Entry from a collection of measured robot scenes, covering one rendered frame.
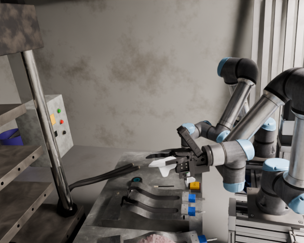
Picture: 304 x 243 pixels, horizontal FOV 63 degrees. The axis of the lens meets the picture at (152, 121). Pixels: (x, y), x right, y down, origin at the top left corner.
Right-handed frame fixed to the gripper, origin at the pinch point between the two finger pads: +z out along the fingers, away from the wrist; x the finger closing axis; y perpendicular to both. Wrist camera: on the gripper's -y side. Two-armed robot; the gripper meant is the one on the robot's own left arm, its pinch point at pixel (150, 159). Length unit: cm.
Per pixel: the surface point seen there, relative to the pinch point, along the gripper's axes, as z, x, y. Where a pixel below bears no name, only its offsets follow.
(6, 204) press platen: 76, 52, 35
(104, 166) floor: 45, 264, 111
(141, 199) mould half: 4, 54, 47
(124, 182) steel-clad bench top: 13, 91, 54
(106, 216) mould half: 25, 53, 53
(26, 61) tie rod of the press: 50, 56, -38
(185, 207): -19, 41, 49
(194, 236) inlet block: -19, 25, 55
